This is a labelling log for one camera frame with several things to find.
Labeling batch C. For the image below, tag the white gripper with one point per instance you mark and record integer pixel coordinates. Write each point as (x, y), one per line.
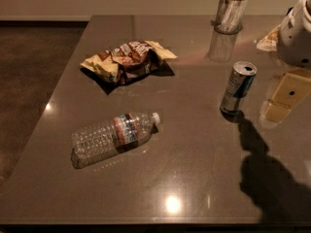
(295, 46)

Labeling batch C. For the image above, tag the brown chip bag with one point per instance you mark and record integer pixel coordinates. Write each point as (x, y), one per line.
(128, 62)

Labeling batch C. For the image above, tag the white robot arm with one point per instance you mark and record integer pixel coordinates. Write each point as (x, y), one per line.
(281, 68)

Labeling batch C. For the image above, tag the clear plastic water bottle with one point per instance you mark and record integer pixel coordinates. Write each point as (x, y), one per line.
(114, 136)

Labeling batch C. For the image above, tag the silver blue energy drink can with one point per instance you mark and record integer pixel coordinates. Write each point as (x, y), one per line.
(238, 86)

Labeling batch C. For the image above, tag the crumpled yellow white wrapper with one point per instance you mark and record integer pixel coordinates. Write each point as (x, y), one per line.
(269, 42)

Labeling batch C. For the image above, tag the clear cup with utensils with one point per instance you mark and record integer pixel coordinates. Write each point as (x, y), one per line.
(229, 16)

